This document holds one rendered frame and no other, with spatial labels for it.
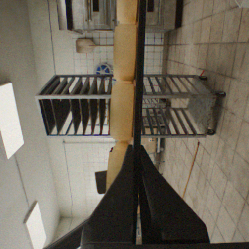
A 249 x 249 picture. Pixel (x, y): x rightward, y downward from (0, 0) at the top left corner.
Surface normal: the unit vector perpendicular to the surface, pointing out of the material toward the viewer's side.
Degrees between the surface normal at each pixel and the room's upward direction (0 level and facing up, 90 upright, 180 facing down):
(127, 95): 91
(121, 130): 88
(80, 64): 90
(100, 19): 91
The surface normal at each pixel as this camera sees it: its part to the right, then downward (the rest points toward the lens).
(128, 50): -0.01, 0.21
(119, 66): -0.04, 0.72
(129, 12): -0.04, 0.91
